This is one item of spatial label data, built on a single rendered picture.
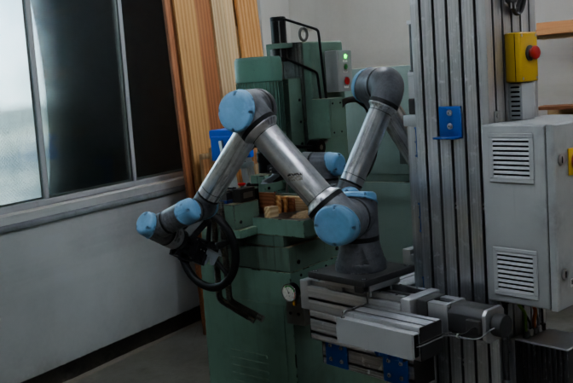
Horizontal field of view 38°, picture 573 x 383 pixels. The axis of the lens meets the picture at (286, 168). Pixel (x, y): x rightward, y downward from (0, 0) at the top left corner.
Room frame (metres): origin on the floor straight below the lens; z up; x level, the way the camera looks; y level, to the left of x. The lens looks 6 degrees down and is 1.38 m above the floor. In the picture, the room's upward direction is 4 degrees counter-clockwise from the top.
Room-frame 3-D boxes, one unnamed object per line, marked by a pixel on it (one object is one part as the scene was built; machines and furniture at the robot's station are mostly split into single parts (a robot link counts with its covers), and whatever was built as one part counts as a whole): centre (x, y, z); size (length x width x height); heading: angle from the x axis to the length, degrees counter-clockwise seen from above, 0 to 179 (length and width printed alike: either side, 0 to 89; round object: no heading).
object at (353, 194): (2.36, -0.20, 0.98); 0.13 x 0.12 x 0.14; 156
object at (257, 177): (3.10, 0.07, 0.99); 0.14 x 0.07 x 0.09; 141
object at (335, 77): (3.25, -0.23, 1.40); 0.10 x 0.06 x 0.16; 141
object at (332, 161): (2.68, -0.13, 1.10); 0.11 x 0.08 x 0.09; 51
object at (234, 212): (2.94, 0.21, 0.92); 0.15 x 0.13 x 0.09; 51
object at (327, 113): (3.16, -0.17, 1.23); 0.09 x 0.08 x 0.15; 141
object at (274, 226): (3.01, 0.15, 0.87); 0.61 x 0.30 x 0.06; 51
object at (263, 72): (3.09, 0.08, 1.32); 0.18 x 0.18 x 0.31
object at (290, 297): (2.76, 0.01, 0.65); 0.06 x 0.04 x 0.08; 51
